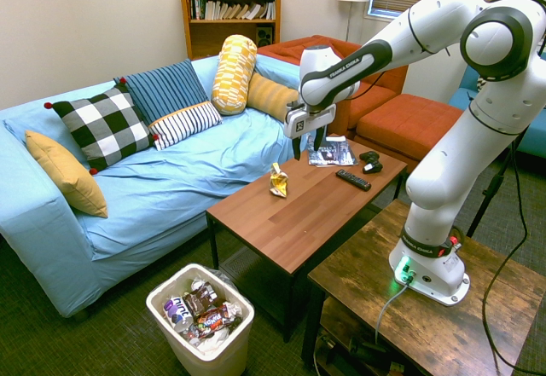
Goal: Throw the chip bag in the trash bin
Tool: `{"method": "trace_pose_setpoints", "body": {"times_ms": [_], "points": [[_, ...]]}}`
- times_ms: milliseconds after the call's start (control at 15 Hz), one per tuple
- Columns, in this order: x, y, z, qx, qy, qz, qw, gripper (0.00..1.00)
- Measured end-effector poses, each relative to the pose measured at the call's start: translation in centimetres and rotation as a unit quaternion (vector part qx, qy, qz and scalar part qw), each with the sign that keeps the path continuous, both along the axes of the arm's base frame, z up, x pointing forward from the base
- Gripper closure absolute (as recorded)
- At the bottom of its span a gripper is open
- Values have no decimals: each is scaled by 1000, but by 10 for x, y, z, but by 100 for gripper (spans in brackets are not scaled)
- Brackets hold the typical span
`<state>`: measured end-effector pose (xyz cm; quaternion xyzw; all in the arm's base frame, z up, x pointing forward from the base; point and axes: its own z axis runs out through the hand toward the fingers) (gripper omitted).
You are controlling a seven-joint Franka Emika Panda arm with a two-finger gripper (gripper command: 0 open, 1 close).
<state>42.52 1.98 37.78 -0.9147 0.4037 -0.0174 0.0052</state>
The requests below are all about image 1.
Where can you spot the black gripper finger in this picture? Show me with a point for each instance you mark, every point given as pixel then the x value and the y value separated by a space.
pixel 296 148
pixel 320 138

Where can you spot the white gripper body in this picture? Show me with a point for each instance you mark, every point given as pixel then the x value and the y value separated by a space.
pixel 303 121

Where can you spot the yellow chip bag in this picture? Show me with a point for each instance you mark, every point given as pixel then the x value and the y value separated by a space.
pixel 278 180

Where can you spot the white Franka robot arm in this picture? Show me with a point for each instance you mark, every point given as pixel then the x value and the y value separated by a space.
pixel 452 107

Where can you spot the white plastic trash bin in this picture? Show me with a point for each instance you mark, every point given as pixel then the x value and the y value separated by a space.
pixel 205 342

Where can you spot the dark magazine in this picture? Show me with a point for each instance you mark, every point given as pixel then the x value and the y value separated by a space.
pixel 335 154

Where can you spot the yellow striped pillow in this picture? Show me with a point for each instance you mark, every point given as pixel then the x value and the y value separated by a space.
pixel 271 96

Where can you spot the black tv remote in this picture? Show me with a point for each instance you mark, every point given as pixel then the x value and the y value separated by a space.
pixel 353 180

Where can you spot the black game controller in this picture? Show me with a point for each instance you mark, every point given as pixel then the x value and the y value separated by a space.
pixel 370 160

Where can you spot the wooden coffee table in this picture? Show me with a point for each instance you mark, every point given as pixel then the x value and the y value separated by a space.
pixel 307 205

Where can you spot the orange armchair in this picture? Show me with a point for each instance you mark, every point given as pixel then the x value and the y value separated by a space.
pixel 371 82

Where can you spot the yellow patterned bolster pillow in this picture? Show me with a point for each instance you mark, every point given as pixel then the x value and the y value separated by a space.
pixel 234 75

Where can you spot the orange ottoman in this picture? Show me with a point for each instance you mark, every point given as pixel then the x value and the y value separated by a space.
pixel 405 122

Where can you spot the black small speaker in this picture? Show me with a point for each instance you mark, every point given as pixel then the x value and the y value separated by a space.
pixel 264 36

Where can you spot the white navy striped pillow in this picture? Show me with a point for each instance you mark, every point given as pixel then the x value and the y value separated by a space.
pixel 185 122

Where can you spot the wooden bookshelf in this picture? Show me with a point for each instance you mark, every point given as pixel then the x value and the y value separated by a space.
pixel 230 13

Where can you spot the row of books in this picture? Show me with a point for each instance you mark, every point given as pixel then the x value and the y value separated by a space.
pixel 232 8

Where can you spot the blue striped pillow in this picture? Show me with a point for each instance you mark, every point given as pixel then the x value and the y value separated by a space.
pixel 166 88

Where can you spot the light blue sofa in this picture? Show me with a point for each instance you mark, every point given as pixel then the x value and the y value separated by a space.
pixel 141 188

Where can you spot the brown chocolate wrapper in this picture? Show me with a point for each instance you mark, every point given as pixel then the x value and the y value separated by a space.
pixel 199 299

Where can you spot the red candy wrapper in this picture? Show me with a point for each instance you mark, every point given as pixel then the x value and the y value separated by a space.
pixel 211 319

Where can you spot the black white checkered pillow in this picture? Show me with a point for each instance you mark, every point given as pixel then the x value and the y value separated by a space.
pixel 104 126

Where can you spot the dark rustic wooden table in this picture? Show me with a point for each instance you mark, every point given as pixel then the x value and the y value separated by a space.
pixel 431 308

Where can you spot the hint water bottle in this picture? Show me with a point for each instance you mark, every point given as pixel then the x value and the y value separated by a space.
pixel 177 314

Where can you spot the mustard yellow square pillow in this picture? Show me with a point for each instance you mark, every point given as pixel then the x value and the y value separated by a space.
pixel 68 173

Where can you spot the black camera stand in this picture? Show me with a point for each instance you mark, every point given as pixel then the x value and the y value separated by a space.
pixel 495 184

